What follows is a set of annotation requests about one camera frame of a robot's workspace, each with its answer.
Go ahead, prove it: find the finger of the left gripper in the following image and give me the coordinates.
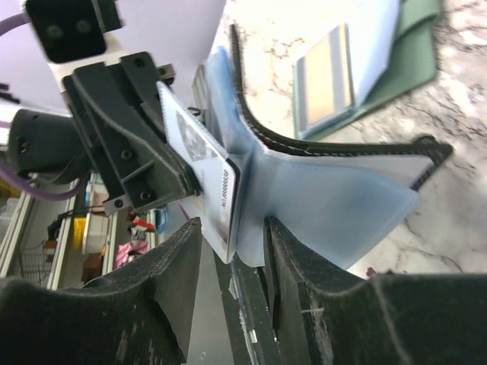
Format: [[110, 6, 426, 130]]
[[62, 62, 199, 211], [119, 52, 167, 143]]

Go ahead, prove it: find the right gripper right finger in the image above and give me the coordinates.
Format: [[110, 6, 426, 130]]
[[263, 217, 486, 364]]

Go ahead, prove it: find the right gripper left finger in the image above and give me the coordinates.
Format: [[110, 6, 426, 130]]
[[1, 218, 202, 364]]

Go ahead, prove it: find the black leather card holder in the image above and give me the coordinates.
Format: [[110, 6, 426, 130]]
[[206, 26, 453, 268]]

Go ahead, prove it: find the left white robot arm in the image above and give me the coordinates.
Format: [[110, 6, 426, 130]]
[[7, 52, 199, 214]]

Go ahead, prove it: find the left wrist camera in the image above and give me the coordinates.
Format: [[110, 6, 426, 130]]
[[21, 1, 128, 92]]

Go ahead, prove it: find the black metal base rail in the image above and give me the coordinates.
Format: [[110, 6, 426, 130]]
[[215, 256, 281, 365]]

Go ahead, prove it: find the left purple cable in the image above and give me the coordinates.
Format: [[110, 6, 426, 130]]
[[0, 11, 88, 202]]

